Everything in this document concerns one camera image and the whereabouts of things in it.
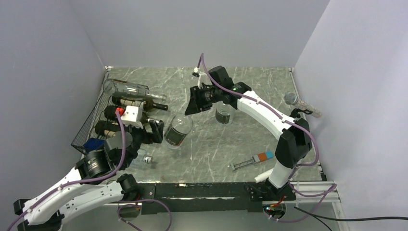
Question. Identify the clear labelled bottle silver cap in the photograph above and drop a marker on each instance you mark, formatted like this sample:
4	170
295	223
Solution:
224	113

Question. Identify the dark green wine bottle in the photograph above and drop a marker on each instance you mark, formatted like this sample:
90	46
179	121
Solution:
106	128

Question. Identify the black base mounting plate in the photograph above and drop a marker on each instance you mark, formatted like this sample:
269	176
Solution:
200	197

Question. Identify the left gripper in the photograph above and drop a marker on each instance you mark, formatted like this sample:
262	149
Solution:
157	135

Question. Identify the blue square glass bottle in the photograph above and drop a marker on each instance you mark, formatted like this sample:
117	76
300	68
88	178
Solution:
93	143

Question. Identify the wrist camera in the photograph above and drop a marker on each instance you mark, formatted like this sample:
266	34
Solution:
131	116
200	77

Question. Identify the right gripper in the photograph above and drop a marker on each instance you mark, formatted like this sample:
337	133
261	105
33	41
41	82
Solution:
197	104

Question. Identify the white toy microphone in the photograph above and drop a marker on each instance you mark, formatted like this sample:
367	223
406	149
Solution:
263	176

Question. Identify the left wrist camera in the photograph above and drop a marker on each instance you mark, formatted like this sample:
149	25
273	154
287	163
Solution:
131	116

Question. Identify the grey handheld microphone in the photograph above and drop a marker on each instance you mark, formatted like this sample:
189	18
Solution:
293	100

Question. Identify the clear glass bottle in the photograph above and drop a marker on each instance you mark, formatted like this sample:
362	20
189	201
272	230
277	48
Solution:
130	91

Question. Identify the black wire wine rack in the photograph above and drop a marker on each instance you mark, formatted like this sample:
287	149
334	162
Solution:
87	130

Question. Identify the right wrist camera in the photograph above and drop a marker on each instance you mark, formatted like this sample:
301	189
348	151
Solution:
200	77

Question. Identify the green wine bottle grey cap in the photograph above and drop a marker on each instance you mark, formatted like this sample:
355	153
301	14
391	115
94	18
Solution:
110	110

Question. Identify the grey tool coloured blocks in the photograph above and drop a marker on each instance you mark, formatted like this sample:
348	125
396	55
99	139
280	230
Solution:
258	158

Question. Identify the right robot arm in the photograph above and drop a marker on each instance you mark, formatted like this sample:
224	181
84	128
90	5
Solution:
292	135

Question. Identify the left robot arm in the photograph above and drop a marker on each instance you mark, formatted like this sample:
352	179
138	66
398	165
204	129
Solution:
79	190

